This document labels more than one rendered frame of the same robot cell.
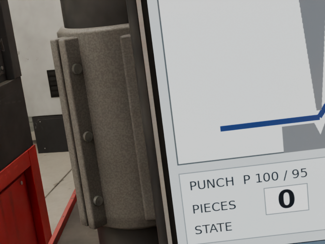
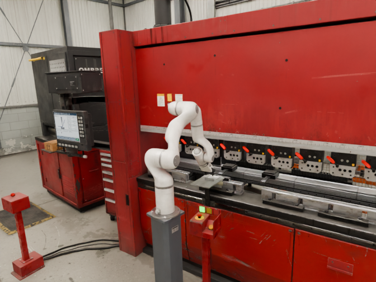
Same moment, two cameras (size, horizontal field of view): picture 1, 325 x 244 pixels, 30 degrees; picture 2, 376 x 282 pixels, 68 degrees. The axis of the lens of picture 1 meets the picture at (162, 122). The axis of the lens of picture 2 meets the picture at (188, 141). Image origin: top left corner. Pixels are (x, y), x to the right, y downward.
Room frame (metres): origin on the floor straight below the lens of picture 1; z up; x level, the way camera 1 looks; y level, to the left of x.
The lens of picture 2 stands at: (-1.21, -2.43, 1.85)
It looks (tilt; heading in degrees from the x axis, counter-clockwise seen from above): 13 degrees down; 31
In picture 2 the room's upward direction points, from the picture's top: 2 degrees counter-clockwise
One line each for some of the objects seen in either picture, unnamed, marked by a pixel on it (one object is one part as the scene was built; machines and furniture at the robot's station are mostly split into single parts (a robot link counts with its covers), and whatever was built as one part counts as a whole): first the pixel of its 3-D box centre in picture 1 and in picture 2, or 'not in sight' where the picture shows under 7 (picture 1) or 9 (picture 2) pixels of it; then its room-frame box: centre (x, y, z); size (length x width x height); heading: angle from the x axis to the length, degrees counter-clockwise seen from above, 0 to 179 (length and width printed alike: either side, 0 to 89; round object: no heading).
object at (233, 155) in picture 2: not in sight; (234, 149); (0.91, -1.62, 1.26); 0.15 x 0.09 x 0.17; 86
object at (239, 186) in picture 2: not in sight; (221, 184); (0.92, -1.50, 0.92); 0.39 x 0.06 x 0.10; 86
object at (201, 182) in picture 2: not in sight; (207, 181); (0.78, -1.44, 1.00); 0.26 x 0.18 x 0.01; 176
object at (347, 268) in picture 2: not in sight; (339, 266); (0.70, -2.46, 0.59); 0.15 x 0.02 x 0.07; 86
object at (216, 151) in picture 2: not in sight; (213, 146); (0.93, -1.42, 1.26); 0.15 x 0.09 x 0.17; 86
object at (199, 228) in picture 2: not in sight; (205, 221); (0.55, -1.53, 0.75); 0.20 x 0.16 x 0.18; 92
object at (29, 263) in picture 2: not in sight; (21, 233); (0.07, 0.27, 0.41); 0.25 x 0.20 x 0.83; 176
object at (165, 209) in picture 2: not in sight; (164, 198); (0.14, -1.44, 1.09); 0.19 x 0.19 x 0.18
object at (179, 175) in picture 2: not in sight; (168, 173); (0.97, -0.90, 0.92); 0.50 x 0.06 x 0.10; 86
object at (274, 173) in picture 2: not in sight; (267, 176); (1.06, -1.87, 1.01); 0.26 x 0.12 x 0.05; 176
